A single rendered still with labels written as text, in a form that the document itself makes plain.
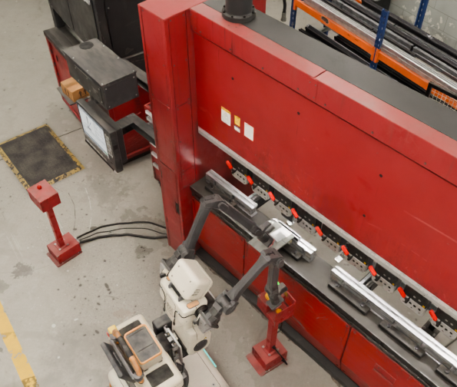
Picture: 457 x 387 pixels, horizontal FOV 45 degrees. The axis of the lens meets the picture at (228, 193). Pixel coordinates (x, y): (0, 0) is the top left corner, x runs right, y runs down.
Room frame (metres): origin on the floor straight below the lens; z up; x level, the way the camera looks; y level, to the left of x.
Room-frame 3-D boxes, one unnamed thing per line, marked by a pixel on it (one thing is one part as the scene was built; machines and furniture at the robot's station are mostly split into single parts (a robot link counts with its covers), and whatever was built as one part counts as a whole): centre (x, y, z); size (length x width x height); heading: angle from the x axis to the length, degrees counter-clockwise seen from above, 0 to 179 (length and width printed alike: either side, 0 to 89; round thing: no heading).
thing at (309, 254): (2.37, -0.44, 0.92); 0.39 x 0.06 x 0.10; 43
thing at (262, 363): (1.95, -0.29, 0.06); 0.25 x 0.20 x 0.12; 123
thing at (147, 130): (3.17, 0.69, 1.17); 0.40 x 0.24 x 0.07; 43
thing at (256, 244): (2.30, -0.29, 1.00); 0.26 x 0.18 x 0.01; 133
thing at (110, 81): (2.99, 0.82, 1.53); 0.51 x 0.25 x 0.85; 39
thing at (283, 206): (2.42, -0.38, 1.26); 0.15 x 0.09 x 0.17; 43
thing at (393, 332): (1.63, -1.04, 0.89); 0.30 x 0.05 x 0.03; 43
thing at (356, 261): (1.98, -0.79, 1.26); 0.15 x 0.09 x 0.17; 43
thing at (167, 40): (3.24, 0.14, 1.15); 0.85 x 0.25 x 2.30; 133
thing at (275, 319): (1.97, -0.32, 0.75); 0.20 x 0.16 x 0.18; 33
